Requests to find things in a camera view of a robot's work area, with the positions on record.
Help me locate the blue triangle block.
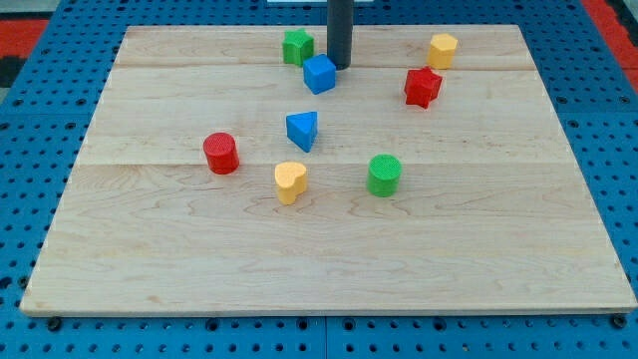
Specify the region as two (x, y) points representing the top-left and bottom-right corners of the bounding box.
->
(285, 112), (318, 153)

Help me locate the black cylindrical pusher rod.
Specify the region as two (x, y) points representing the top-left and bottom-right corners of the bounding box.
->
(326, 0), (354, 71)

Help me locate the yellow heart block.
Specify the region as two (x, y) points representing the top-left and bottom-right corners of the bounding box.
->
(274, 162), (308, 205)

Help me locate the red star block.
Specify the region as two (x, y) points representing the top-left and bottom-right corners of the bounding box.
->
(404, 67), (443, 109)

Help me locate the light wooden board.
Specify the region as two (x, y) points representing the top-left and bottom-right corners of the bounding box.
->
(20, 25), (637, 317)

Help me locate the green cylinder block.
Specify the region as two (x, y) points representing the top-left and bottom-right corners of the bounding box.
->
(367, 154), (402, 197)

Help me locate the yellow hexagon block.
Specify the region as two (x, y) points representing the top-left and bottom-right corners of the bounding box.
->
(427, 33), (459, 70)

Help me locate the red cylinder block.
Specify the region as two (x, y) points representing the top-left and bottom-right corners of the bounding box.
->
(202, 132), (239, 175)

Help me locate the green star block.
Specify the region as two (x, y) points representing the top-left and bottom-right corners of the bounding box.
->
(281, 29), (315, 67)

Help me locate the blue cube block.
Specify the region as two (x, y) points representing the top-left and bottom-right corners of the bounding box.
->
(303, 54), (336, 95)

